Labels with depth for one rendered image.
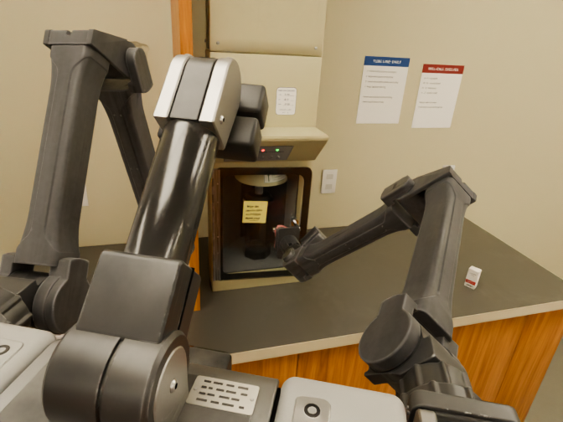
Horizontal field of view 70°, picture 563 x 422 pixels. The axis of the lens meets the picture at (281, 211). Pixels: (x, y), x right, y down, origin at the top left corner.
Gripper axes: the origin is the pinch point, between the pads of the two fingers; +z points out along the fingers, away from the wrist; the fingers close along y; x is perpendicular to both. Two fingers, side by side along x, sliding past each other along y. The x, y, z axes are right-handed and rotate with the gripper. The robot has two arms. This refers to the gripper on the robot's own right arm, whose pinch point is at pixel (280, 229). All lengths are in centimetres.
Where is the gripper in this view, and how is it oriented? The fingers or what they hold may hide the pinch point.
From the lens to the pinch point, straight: 127.0
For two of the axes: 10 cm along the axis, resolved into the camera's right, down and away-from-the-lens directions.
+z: -2.8, -4.2, 8.7
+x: -9.6, 0.6, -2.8
